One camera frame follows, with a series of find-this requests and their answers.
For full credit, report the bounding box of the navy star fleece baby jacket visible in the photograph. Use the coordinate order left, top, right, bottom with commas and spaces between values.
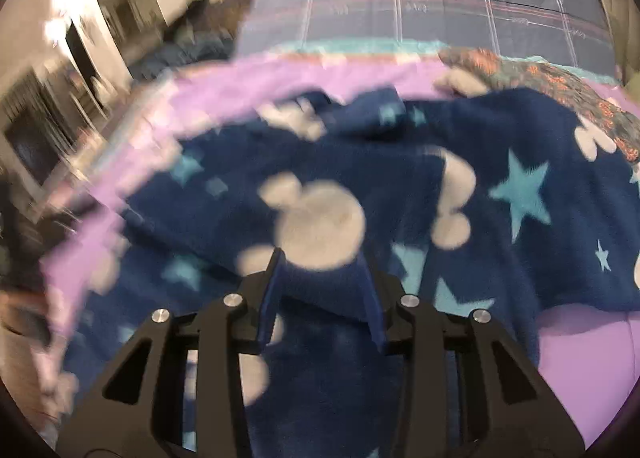
60, 88, 639, 457

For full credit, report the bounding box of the folded floral clothes stack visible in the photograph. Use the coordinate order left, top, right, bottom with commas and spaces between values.
435, 47, 639, 164

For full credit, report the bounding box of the purple floral bed sheet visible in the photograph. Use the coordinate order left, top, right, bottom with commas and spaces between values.
36, 57, 639, 441

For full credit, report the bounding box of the dark teal fuzzy blanket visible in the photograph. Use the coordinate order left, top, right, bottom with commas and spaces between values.
128, 33, 234, 82

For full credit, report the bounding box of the blue plaid pillow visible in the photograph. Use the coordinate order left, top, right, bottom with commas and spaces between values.
236, 0, 616, 77

